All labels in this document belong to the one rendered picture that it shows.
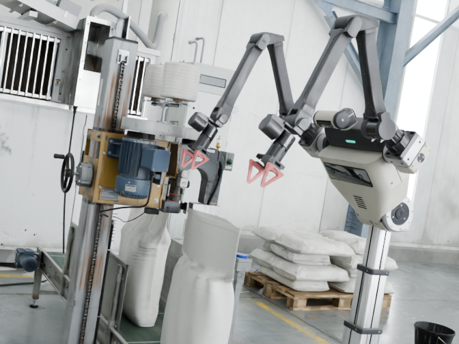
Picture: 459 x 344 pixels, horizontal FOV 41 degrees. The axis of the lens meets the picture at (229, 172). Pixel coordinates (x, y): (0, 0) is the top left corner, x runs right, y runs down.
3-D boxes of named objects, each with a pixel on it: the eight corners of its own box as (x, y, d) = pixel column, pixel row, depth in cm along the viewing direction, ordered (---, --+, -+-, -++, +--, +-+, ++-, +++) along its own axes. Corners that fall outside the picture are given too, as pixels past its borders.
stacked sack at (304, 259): (332, 269, 556) (334, 254, 556) (292, 266, 540) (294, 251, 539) (297, 252, 617) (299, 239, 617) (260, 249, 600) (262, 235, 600)
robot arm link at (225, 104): (272, 37, 256) (260, 39, 266) (262, 30, 254) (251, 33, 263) (227, 127, 251) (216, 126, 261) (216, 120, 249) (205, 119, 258)
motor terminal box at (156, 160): (167, 178, 255) (171, 150, 255) (151, 177, 247) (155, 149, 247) (153, 175, 260) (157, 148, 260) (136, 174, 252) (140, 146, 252)
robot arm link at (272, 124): (311, 122, 199) (296, 121, 207) (287, 100, 194) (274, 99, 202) (290, 151, 197) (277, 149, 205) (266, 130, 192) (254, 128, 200)
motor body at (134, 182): (154, 201, 257) (163, 143, 256) (120, 198, 250) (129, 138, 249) (141, 196, 271) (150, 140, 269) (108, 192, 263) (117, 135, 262)
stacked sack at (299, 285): (330, 293, 559) (332, 280, 559) (291, 292, 538) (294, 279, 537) (290, 274, 617) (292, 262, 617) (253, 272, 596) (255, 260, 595)
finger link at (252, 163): (247, 179, 196) (263, 155, 198) (237, 176, 203) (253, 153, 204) (261, 190, 199) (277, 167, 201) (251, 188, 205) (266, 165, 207)
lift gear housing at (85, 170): (91, 188, 268) (94, 164, 268) (78, 187, 266) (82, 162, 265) (84, 185, 278) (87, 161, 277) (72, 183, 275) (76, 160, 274)
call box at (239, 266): (251, 271, 293) (253, 259, 293) (236, 271, 289) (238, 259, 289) (242, 267, 300) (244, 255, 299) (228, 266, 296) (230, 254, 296)
